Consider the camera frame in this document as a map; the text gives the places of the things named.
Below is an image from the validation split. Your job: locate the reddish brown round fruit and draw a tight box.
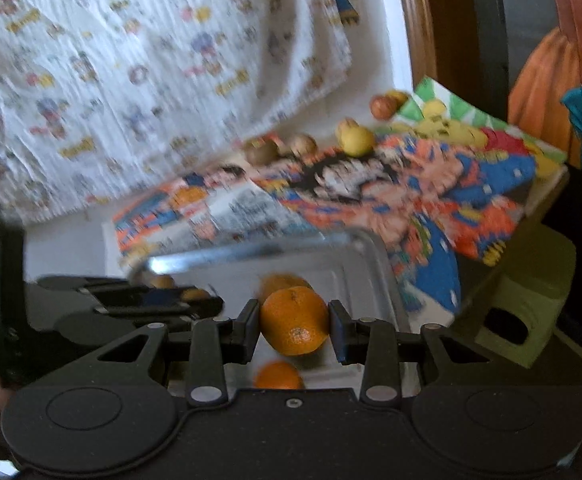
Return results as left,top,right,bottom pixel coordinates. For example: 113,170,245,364
369,94,399,122

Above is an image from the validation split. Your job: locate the wooden frame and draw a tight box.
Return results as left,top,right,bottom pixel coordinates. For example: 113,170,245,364
402,0,480,98

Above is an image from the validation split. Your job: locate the white cartoon print cloth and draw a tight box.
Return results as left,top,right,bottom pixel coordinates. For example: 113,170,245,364
0,0,352,223

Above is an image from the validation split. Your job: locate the colourful anime drawing sheet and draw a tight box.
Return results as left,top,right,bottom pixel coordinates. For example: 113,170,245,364
113,131,540,316

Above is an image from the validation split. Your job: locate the princess painting orange dress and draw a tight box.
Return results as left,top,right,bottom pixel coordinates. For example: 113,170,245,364
508,0,582,170

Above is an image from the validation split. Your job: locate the brown avocado-shaped mango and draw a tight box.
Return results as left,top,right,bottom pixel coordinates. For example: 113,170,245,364
257,273,312,302

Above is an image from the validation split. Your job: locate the silver metal tray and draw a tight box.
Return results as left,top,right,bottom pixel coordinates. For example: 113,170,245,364
128,229,408,330

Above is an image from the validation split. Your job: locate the striped pepino melon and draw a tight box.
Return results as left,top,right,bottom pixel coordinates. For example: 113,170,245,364
335,117,358,142
288,133,318,157

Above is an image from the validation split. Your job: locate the yellow fruit behind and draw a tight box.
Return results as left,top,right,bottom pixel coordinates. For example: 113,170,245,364
385,89,410,108

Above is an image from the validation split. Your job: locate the yellow lemon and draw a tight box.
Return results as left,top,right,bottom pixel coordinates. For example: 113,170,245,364
339,126,376,157

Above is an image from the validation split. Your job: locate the brown kiwi with sticker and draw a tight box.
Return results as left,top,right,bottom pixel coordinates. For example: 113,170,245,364
242,138,279,167

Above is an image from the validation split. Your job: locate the small orange tangerine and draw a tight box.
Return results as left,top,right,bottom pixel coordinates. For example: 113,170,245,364
253,361,304,390
259,286,330,356

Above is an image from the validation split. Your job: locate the grey-haired character drawing sheet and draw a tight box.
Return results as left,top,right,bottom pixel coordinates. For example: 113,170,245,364
102,179,315,275

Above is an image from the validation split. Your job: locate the green plastic stool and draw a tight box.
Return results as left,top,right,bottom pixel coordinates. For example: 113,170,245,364
475,224,576,368

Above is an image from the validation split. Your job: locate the small brown longan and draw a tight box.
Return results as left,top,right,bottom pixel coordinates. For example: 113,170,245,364
180,287,211,302
149,275,176,289

